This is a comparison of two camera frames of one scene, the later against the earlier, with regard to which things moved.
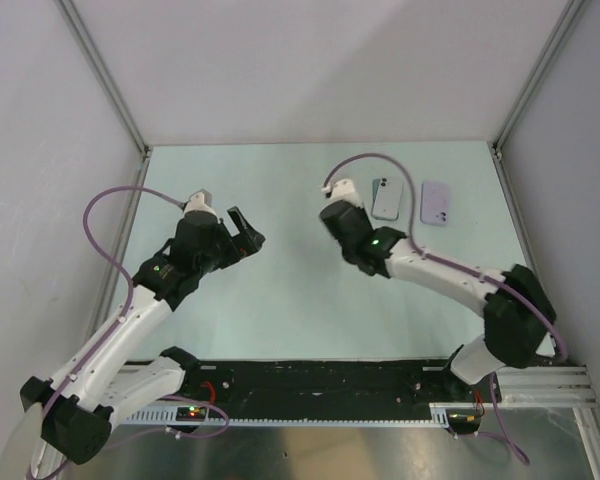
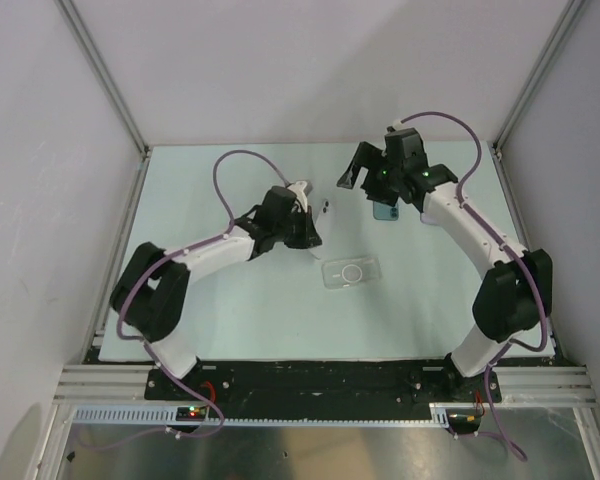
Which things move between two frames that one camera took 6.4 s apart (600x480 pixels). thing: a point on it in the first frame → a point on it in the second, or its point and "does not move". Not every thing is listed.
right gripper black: [363, 214] → [366, 156]
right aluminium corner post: [570, 15] does not move
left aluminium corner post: [99, 69] does not move
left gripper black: [250, 240] → [309, 237]
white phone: [386, 204] → [323, 226]
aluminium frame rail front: [546, 386] does not move
